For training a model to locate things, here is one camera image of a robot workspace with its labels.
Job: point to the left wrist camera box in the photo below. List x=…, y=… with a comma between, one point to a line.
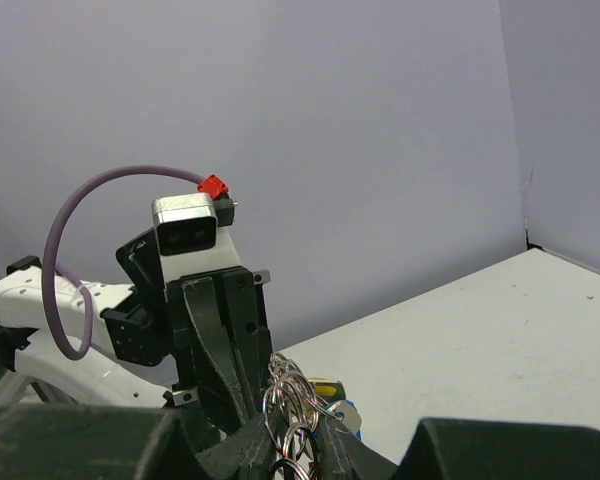
x=190, y=239

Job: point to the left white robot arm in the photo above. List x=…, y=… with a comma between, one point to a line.
x=51, y=330

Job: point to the metal disc keyring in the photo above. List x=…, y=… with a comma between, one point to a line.
x=292, y=411

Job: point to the yellow key tag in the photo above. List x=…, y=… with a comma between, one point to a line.
x=328, y=390

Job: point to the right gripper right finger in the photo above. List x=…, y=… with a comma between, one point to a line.
x=342, y=456

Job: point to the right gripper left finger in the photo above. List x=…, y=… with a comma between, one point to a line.
x=247, y=454

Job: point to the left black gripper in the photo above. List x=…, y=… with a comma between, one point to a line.
x=213, y=323

